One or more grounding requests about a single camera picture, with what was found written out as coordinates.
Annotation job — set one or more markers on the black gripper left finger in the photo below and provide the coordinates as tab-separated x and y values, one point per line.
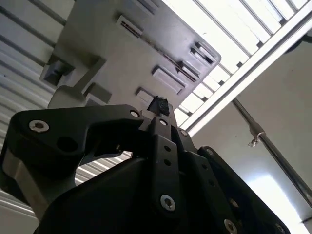
61	126

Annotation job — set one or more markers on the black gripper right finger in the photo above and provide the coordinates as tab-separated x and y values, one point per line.
212	175

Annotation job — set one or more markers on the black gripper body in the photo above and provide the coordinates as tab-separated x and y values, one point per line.
109	207

